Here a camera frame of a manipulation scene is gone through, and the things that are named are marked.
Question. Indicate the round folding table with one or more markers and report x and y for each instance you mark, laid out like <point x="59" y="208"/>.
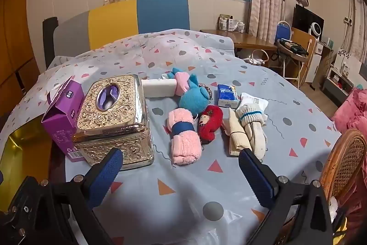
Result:
<point x="298" y="61"/>

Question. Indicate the pink towel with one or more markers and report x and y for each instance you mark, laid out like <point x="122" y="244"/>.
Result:
<point x="182" y="141"/>

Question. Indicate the printed plastic tablecloth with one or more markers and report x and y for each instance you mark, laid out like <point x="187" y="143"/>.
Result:
<point x="183" y="199"/>

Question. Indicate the blue plush toy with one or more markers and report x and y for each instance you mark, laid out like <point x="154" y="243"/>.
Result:
<point x="193" y="98"/>

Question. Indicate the blue folding chair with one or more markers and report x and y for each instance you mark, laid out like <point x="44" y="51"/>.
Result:
<point x="283" y="31"/>

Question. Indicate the white knitted gloves blue stripe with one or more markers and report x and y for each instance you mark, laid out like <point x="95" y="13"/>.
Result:
<point x="252" y="118"/>

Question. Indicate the wooden wardrobe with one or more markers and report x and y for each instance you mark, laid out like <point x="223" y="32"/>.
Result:
<point x="14" y="47"/>

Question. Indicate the white wet wipe packet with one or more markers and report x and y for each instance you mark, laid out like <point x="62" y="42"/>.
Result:
<point x="255" y="100"/>

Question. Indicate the grey yellow blue sofa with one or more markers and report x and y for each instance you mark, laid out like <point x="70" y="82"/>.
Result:
<point x="114" y="21"/>

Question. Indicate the red plush toy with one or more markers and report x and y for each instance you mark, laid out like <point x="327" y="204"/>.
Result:
<point x="210" y="124"/>

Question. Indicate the gold metal tray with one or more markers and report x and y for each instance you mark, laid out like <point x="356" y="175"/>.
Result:
<point x="20" y="153"/>

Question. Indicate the beige bandage roll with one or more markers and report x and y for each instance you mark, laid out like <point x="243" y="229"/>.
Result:
<point x="236" y="130"/>

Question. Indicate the grey low cabinet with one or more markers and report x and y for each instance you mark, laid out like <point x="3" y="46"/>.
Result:
<point x="338" y="84"/>

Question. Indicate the black tool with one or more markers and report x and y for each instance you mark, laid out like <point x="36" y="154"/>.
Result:
<point x="294" y="47"/>

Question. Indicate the white sponge block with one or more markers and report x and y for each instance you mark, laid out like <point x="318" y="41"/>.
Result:
<point x="157" y="88"/>

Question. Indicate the group of small boxes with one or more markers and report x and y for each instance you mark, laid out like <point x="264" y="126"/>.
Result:
<point x="232" y="24"/>

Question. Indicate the purple cardboard box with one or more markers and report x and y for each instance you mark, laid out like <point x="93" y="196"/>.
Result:
<point x="58" y="118"/>

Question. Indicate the gold ornate tissue box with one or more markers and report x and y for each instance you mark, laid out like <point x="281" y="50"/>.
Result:
<point x="114" y="118"/>

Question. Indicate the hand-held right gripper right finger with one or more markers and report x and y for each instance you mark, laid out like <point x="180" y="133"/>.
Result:
<point x="255" y="176"/>

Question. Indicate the wooden desk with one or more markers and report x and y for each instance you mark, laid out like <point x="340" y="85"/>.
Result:
<point x="246" y="41"/>

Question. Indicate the rattan chair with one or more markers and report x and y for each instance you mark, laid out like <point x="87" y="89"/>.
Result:
<point x="347" y="164"/>

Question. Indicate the brown satin scrunchie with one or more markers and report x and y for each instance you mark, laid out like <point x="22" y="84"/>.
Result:
<point x="206" y="90"/>

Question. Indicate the black television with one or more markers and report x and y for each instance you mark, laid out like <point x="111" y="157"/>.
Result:
<point x="305" y="18"/>

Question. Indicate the white cabinet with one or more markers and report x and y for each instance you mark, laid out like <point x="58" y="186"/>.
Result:
<point x="315" y="61"/>

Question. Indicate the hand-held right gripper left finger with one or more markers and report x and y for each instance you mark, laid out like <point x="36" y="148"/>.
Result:
<point x="104" y="176"/>

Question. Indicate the white round fan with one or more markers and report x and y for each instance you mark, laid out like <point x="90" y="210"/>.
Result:
<point x="314" y="30"/>

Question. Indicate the blue tissue packet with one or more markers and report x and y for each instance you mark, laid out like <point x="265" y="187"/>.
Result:
<point x="228" y="95"/>

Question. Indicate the white tote bag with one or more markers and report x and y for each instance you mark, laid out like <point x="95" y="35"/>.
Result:
<point x="259" y="57"/>

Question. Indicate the pink bed blanket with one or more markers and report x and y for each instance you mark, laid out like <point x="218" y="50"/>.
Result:
<point x="352" y="113"/>

